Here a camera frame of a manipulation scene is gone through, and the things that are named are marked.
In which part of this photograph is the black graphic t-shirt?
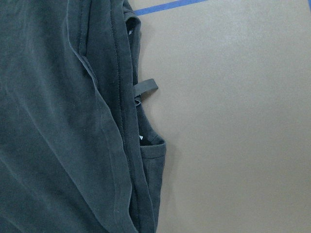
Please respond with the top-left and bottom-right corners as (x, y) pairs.
(0, 0), (166, 233)

